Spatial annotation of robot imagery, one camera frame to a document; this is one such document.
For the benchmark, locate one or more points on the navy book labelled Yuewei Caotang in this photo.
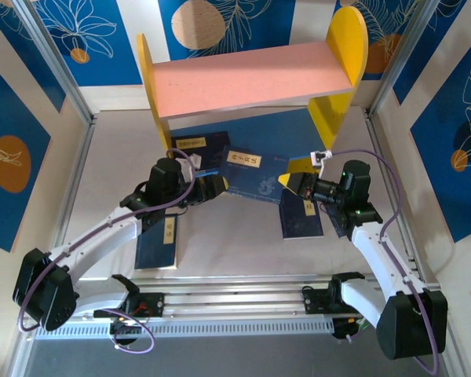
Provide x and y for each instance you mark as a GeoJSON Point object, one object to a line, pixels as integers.
{"type": "Point", "coordinates": [210, 155]}

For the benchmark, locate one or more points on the navy book labelled Sunzi Bingfa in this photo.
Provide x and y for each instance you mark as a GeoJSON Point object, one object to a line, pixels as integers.
{"type": "Point", "coordinates": [251, 176]}

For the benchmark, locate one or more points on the navy book labelled Yijing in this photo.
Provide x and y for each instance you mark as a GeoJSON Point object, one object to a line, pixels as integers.
{"type": "Point", "coordinates": [298, 224]}

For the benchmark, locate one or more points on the navy book labelled Mengxi Bitan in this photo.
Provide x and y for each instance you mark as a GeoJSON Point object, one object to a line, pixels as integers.
{"type": "Point", "coordinates": [334, 224]}

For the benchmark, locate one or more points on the navy book labelled Lunyu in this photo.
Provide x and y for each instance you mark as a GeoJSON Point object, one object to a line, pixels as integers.
{"type": "Point", "coordinates": [157, 251]}

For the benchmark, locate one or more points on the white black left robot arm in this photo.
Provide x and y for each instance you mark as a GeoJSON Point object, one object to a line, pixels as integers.
{"type": "Point", "coordinates": [98, 235]}

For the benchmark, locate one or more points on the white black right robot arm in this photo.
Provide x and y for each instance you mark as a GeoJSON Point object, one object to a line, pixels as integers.
{"type": "Point", "coordinates": [384, 259]}

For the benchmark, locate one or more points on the yellow pink blue bookshelf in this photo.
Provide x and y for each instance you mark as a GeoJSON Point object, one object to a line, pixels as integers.
{"type": "Point", "coordinates": [251, 78]}

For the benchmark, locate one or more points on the grey metal plate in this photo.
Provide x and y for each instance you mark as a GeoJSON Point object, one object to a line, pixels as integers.
{"type": "Point", "coordinates": [235, 361]}

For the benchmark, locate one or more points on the aluminium table side rail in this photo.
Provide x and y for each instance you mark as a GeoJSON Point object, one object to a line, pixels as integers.
{"type": "Point", "coordinates": [378, 133]}
{"type": "Point", "coordinates": [81, 157]}

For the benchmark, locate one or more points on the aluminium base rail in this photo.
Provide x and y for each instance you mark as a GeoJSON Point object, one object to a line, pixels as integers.
{"type": "Point", "coordinates": [235, 298]}

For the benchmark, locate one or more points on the aluminium frame post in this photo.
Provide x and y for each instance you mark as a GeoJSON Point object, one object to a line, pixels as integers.
{"type": "Point", "coordinates": [405, 59]}
{"type": "Point", "coordinates": [57, 59]}

